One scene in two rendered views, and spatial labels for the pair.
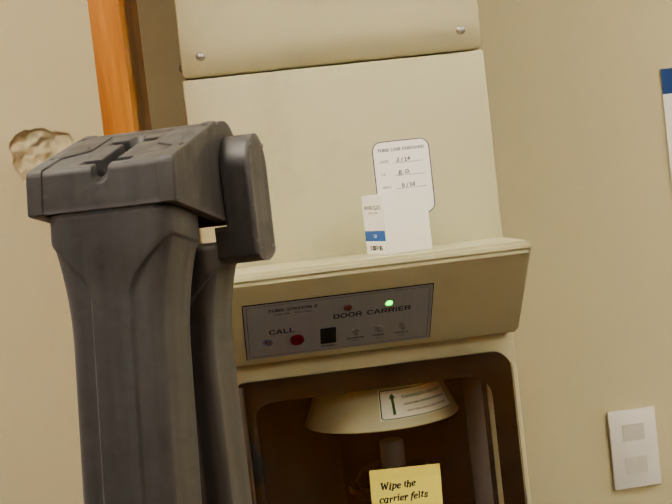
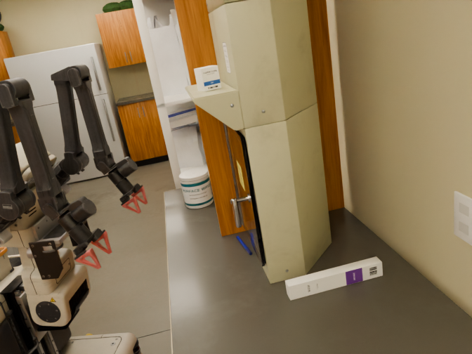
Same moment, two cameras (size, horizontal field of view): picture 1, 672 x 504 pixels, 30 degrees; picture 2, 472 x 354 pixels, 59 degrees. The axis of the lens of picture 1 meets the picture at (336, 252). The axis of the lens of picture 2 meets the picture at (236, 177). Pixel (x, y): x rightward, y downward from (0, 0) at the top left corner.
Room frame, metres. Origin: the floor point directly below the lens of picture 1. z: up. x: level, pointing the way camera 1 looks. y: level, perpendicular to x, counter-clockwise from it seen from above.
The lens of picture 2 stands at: (1.27, -1.22, 1.65)
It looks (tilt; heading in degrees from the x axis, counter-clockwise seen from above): 19 degrees down; 89
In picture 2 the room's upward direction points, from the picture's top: 10 degrees counter-clockwise
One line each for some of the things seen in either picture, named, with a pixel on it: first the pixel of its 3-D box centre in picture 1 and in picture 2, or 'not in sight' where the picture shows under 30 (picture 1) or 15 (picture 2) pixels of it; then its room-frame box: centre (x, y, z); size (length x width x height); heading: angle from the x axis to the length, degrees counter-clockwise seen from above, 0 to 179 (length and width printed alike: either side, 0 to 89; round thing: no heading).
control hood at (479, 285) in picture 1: (367, 305); (211, 105); (1.27, -0.03, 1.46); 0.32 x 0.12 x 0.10; 96
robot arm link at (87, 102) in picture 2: not in sight; (92, 120); (0.77, 0.51, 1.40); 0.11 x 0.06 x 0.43; 80
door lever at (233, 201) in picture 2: not in sight; (241, 211); (1.30, -0.13, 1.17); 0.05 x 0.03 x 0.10; 5
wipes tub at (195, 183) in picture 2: not in sight; (196, 187); (1.13, 0.55, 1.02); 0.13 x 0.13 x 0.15
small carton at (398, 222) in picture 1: (396, 222); (207, 78); (1.27, -0.06, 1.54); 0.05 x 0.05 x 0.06; 22
